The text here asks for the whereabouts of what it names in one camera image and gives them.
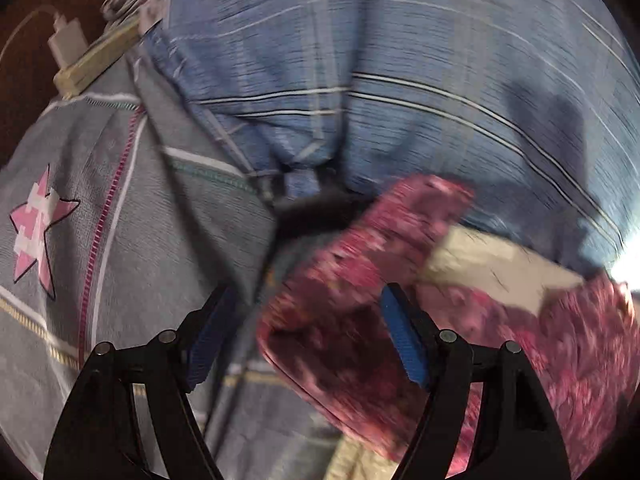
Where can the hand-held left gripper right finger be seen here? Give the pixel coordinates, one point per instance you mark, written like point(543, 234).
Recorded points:
point(406, 342)

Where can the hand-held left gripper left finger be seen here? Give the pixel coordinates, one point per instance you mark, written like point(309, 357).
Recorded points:
point(212, 340)

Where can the pink floral garment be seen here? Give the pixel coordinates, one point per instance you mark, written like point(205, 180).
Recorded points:
point(340, 310)

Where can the grey star print bedding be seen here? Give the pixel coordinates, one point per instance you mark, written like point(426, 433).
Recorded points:
point(125, 210)

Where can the blue plaid quilt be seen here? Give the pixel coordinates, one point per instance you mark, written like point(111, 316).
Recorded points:
point(400, 60)

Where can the beige power strip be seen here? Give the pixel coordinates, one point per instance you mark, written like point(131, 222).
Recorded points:
point(95, 60)

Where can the white charger plug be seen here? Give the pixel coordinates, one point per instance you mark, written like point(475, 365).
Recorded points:
point(67, 40)

